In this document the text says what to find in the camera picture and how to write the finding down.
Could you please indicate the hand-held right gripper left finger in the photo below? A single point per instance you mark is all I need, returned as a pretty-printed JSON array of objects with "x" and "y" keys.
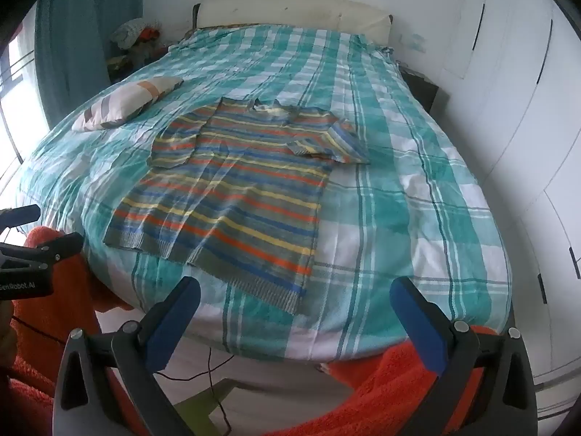
[{"x": 169, "y": 327}]

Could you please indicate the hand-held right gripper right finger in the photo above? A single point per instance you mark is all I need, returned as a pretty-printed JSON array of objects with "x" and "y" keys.
[{"x": 420, "y": 327}]

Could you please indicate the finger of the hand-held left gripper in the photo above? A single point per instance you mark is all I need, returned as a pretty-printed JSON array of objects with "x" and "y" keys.
[
  {"x": 63, "y": 244},
  {"x": 20, "y": 215}
]

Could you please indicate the striped knit sweater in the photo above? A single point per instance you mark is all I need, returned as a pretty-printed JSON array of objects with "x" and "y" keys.
[{"x": 218, "y": 200}]

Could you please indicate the pile of clothes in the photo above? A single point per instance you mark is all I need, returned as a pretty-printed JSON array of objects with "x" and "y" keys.
[{"x": 136, "y": 32}]

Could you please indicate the orange fleece cloth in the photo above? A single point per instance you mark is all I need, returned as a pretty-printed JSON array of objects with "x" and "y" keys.
[{"x": 395, "y": 399}]

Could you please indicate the green stool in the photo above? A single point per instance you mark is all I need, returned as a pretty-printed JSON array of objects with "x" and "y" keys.
[{"x": 204, "y": 411}]

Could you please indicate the window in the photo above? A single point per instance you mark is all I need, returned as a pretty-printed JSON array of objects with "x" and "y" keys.
[{"x": 20, "y": 113}]

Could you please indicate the patchwork pillow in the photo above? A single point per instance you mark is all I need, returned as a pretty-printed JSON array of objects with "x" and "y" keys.
[{"x": 122, "y": 102}]

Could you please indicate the teal curtain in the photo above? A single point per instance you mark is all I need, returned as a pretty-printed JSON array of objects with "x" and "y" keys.
[{"x": 86, "y": 32}]

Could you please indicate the white wardrobe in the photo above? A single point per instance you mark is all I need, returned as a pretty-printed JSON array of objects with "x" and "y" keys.
[{"x": 522, "y": 122}]

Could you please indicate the dark bedside table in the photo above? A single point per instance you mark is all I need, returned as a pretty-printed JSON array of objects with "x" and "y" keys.
[{"x": 424, "y": 86}]

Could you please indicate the cream bed headboard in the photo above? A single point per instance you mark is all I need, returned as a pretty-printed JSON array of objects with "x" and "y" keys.
[{"x": 290, "y": 11}]

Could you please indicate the wall socket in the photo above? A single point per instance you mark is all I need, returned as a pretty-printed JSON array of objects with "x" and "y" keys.
[{"x": 414, "y": 42}]

